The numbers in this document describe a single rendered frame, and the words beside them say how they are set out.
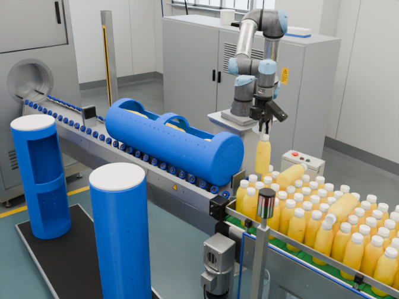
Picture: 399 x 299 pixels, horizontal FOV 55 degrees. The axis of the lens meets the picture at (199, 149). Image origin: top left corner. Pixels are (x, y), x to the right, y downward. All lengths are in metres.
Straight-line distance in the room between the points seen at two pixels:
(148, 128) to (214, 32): 2.15
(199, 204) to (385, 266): 0.96
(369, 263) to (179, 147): 1.03
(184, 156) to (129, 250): 0.56
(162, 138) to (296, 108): 1.69
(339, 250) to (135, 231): 0.99
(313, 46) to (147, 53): 4.58
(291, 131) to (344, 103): 1.30
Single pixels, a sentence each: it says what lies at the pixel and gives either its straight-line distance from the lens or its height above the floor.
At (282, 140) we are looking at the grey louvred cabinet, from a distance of 3.68.
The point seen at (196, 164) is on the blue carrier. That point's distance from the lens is 1.96.
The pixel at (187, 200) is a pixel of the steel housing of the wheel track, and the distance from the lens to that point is 2.12.
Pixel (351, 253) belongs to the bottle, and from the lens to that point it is 1.61.
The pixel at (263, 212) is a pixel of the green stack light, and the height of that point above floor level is 1.19.
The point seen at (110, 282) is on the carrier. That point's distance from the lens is 2.27.
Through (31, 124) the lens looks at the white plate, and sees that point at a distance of 2.78.
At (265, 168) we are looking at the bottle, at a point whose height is 1.12.
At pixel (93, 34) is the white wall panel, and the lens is 7.01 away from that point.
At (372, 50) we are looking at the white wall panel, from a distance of 4.51.
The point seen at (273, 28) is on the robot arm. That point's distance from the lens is 2.13.
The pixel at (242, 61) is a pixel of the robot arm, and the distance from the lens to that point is 1.84.
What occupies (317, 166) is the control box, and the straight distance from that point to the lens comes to 2.04.
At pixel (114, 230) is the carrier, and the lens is 2.02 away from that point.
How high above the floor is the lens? 2.00
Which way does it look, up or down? 25 degrees down
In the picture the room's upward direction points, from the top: 1 degrees clockwise
